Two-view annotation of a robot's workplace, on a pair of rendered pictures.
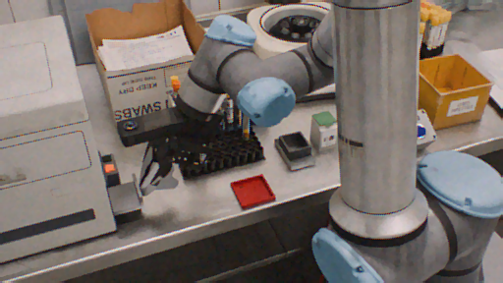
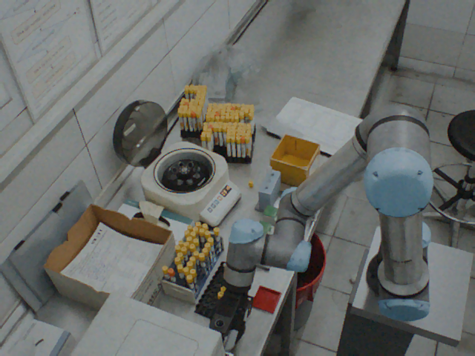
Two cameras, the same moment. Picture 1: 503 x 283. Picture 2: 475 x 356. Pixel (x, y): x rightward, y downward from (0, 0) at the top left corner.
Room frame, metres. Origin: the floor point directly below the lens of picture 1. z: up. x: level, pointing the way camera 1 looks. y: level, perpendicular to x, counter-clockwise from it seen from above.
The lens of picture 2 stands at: (0.23, 0.54, 2.18)
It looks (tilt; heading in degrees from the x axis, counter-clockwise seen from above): 47 degrees down; 318
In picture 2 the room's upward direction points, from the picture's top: 4 degrees counter-clockwise
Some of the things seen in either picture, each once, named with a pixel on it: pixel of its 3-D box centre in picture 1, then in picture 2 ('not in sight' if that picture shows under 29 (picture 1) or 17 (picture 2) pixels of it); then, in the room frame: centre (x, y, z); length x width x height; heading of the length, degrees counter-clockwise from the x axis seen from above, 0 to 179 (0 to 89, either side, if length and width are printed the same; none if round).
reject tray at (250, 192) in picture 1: (252, 191); (266, 299); (0.74, 0.01, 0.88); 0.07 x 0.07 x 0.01; 22
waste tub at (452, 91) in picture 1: (445, 91); (295, 162); (1.01, -0.42, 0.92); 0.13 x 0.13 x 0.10; 18
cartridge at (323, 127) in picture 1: (323, 131); (264, 233); (0.88, -0.14, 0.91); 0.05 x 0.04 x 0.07; 22
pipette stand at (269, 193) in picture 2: not in sight; (269, 191); (0.98, -0.27, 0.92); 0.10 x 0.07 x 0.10; 113
